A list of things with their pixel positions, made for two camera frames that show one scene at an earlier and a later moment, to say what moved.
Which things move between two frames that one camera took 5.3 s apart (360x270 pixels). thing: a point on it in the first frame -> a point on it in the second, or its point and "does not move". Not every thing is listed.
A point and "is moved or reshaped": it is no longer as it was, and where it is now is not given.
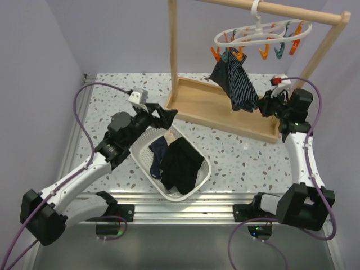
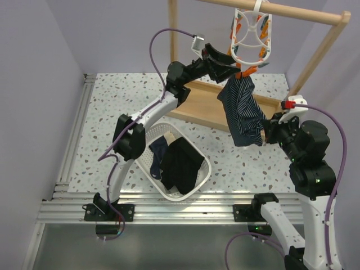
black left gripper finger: [151, 107] -> [218, 55]
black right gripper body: [274, 106] -> [283, 133]
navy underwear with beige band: [157, 148] does not move
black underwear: [180, 167] does not move
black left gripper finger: [166, 117] -> [220, 72]
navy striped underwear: [235, 78] is moved or reshaped
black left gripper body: [141, 121] -> [201, 67]
